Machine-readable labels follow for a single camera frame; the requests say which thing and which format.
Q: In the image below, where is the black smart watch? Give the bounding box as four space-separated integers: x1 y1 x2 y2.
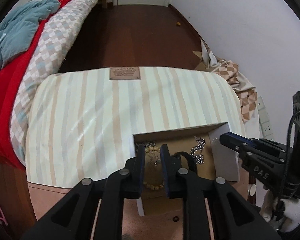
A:
172 151 198 174

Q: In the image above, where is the silver chain bracelet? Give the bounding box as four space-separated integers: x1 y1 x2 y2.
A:
189 135 207 165

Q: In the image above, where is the wooden bead bracelet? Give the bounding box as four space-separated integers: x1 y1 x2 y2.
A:
142 145 166 191

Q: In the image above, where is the white cardboard jewelry box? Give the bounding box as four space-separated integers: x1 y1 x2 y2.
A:
131 122 241 217

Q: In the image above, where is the white paper cup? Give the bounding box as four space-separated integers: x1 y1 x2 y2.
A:
248 183 257 197

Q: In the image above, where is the checkered beige cloth pile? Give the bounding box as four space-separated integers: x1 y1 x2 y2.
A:
210 59 259 124

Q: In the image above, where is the striped pink table cloth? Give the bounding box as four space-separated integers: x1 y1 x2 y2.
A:
25 67 245 218

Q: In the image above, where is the bed with red blanket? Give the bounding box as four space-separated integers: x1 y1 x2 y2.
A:
0 0 99 170

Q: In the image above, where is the blue-grey quilt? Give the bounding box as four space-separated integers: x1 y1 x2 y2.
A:
0 0 61 70

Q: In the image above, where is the white wall power strip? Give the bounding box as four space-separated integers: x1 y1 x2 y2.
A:
256 96 274 141

